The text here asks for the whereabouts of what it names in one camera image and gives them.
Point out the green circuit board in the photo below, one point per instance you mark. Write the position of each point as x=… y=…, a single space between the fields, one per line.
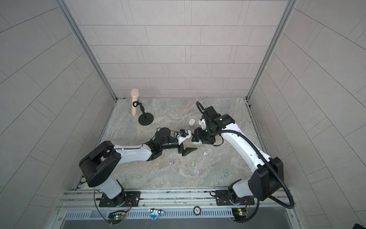
x=117 y=216
x=239 y=214

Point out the black round disc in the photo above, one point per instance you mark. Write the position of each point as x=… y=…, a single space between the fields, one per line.
x=197 y=211

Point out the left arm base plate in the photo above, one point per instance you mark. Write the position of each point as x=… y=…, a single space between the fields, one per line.
x=134 y=198

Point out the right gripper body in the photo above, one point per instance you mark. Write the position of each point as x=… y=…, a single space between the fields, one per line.
x=205 y=136

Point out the aluminium frame rail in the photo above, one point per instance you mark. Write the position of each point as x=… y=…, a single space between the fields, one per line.
x=176 y=203

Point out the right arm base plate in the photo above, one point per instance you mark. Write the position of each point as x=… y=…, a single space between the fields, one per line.
x=225 y=198

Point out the black microphone stand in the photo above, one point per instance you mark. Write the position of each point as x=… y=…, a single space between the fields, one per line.
x=145 y=119

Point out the blue white clip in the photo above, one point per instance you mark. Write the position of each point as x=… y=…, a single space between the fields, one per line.
x=155 y=214

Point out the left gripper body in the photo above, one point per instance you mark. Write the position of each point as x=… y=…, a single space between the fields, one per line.
x=179 y=148

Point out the mint green earbud case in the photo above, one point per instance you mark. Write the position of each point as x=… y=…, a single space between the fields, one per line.
x=196 y=142

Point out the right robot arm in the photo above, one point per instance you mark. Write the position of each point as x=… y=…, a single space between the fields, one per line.
x=267 y=175

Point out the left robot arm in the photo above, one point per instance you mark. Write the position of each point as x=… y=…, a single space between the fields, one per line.
x=98 y=165

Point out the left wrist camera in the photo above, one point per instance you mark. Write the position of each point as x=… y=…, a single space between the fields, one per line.
x=184 y=134

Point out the left green circuit board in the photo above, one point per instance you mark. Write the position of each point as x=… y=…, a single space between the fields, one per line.
x=117 y=216

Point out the right green circuit board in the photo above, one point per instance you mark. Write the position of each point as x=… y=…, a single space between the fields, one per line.
x=239 y=214

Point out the white earbud case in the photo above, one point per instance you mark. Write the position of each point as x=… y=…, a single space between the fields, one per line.
x=191 y=122

